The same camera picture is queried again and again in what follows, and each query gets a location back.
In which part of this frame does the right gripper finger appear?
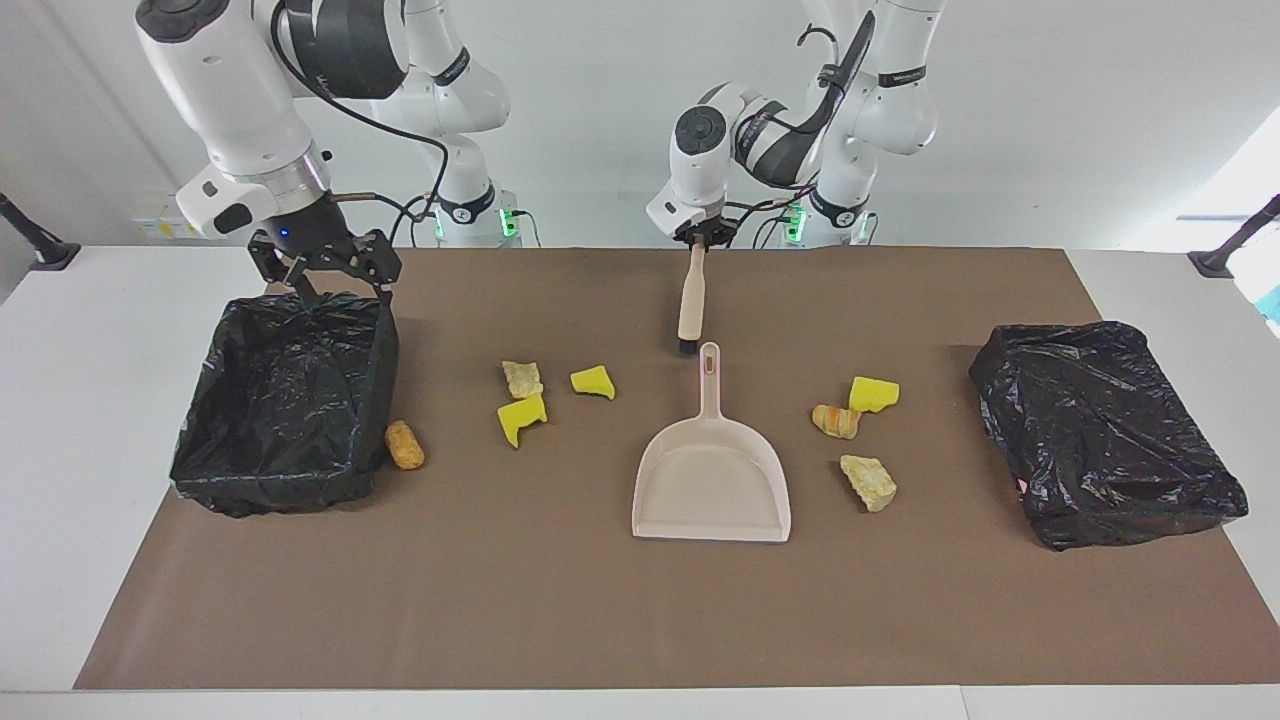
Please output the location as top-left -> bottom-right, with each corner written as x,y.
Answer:
348,229 -> 404,307
248,232 -> 321,307

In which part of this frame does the pink hand brush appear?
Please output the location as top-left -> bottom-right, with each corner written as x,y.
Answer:
677,243 -> 710,359

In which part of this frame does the brown oval bread piece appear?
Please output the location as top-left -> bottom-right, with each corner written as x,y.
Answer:
384,420 -> 426,471

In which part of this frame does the notched yellow sponge piece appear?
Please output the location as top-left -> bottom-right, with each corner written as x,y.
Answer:
497,393 -> 549,450

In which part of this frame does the yellow sponge wedge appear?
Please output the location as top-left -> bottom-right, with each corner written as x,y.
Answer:
849,376 -> 901,414

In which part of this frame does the pink plastic dustpan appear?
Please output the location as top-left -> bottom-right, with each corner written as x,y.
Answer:
631,342 -> 792,544

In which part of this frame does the tan rock-like chunk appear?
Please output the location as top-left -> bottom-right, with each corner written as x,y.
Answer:
839,455 -> 898,513

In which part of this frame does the open bin with black bag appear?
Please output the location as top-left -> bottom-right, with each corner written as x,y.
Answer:
168,291 -> 401,519

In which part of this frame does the bin wrapped in black bag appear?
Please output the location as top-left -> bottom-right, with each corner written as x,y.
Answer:
968,320 -> 1250,552

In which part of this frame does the black clamp stand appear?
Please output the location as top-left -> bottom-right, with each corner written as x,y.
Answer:
0,192 -> 82,271
1188,194 -> 1280,280

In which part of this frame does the brown table mat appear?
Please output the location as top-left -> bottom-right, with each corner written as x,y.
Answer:
73,247 -> 1280,691

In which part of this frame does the black left base cable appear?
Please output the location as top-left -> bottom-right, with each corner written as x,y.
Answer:
750,205 -> 806,249

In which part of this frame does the black base cable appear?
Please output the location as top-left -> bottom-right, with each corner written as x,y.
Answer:
405,195 -> 443,248
750,205 -> 806,249

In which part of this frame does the black right base cable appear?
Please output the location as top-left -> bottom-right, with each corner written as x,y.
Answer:
405,195 -> 443,248

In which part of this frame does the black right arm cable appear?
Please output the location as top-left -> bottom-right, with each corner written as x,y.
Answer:
270,5 -> 451,246

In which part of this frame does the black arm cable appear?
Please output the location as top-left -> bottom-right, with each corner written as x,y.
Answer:
722,22 -> 873,223
270,5 -> 451,246

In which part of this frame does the white wall socket strip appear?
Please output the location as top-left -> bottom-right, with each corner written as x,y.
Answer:
130,200 -> 201,242

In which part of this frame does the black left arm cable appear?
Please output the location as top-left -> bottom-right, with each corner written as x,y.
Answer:
722,22 -> 873,223

